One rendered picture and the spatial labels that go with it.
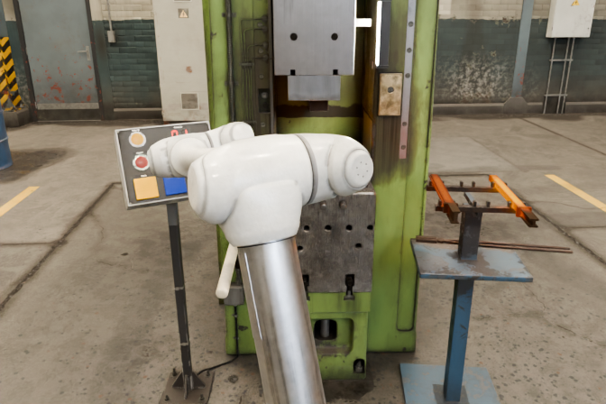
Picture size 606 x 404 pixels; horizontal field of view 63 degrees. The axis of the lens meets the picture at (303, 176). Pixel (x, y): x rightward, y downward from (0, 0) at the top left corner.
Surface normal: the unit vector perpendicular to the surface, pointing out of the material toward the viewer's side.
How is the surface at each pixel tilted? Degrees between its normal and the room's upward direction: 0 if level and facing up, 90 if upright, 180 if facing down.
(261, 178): 70
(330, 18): 90
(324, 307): 90
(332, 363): 90
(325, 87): 90
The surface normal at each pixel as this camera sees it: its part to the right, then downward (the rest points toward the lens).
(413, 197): 0.02, 0.32
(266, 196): 0.40, -0.02
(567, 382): 0.00, -0.95
